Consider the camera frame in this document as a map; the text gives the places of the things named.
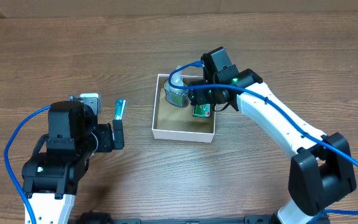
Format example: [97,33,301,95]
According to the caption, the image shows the clear purple liquid bottle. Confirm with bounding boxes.
[164,71,189,108]

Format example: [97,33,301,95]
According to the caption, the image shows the white cardboard box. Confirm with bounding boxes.
[152,74,216,142]

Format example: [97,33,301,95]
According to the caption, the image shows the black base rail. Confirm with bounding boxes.
[68,212,280,224]

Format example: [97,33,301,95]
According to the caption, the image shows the green white small packet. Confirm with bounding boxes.
[193,104,211,118]

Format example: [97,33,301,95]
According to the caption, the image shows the left blue cable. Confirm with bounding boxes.
[3,105,52,224]

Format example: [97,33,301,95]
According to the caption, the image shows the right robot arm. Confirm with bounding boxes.
[189,47,357,223]

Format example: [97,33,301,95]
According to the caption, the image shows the blue cable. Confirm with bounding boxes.
[167,60,358,224]
[3,105,52,224]

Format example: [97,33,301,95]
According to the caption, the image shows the teal white small tube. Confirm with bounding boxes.
[114,100,126,120]

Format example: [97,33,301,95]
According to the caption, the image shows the right blue cable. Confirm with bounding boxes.
[167,60,358,224]

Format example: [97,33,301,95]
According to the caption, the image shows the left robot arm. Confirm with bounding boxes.
[22,100,126,223]

